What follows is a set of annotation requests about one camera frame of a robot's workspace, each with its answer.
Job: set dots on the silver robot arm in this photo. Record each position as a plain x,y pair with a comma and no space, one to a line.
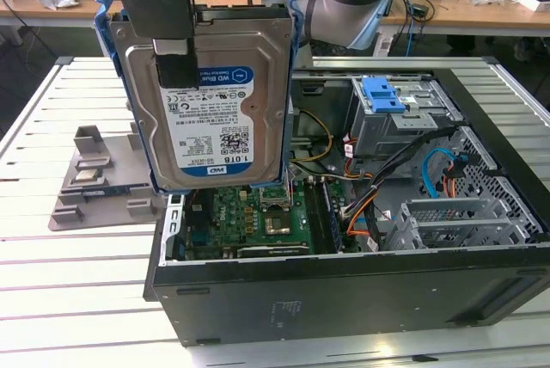
344,2

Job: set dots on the green motherboard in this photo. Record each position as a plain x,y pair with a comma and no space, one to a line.
232,217

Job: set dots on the dark RAM stick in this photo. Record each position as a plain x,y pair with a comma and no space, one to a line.
333,217

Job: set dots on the blue RAM stick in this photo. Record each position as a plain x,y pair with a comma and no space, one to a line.
107,191

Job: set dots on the CPU socket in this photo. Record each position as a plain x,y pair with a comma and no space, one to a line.
278,224

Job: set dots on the grey optical drive cage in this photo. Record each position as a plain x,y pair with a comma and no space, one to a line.
386,136

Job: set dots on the white box with black inset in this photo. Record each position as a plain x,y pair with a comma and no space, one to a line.
524,2

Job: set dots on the black PC case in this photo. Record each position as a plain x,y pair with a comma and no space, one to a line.
344,308

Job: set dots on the grey parts rack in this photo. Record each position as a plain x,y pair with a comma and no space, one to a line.
111,161

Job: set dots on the hard disk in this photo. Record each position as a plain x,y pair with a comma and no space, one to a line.
215,127

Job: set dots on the black RAM slot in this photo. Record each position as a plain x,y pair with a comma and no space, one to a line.
315,217

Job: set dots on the black graphics card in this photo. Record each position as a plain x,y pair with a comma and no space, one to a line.
275,251

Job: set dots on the blue plastic drive latch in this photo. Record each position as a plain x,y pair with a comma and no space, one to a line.
380,101

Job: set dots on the silver CPU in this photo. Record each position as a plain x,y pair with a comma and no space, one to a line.
86,176

